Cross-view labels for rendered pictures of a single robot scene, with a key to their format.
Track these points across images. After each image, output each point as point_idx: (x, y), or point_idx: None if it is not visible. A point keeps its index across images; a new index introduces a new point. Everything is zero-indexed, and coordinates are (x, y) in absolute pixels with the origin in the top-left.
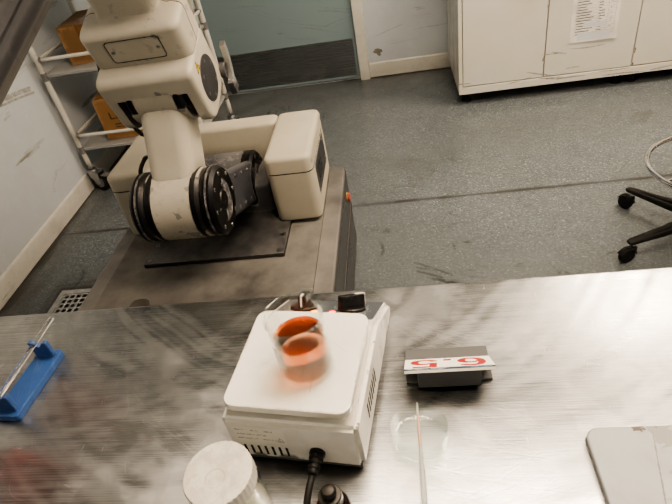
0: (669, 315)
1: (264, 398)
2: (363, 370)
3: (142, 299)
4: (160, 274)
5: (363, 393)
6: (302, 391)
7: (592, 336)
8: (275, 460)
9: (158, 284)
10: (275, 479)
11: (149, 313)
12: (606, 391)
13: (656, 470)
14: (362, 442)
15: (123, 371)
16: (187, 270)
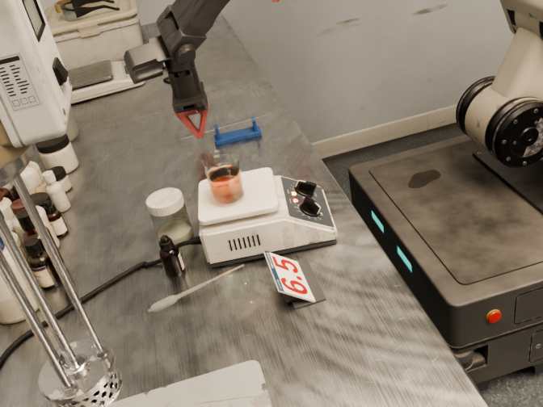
0: None
1: (204, 191)
2: (242, 224)
3: (439, 173)
4: (472, 167)
5: (227, 231)
6: (211, 202)
7: (361, 360)
8: None
9: (460, 172)
10: None
11: (303, 146)
12: (302, 373)
13: (230, 397)
14: (207, 249)
15: (255, 159)
16: (488, 178)
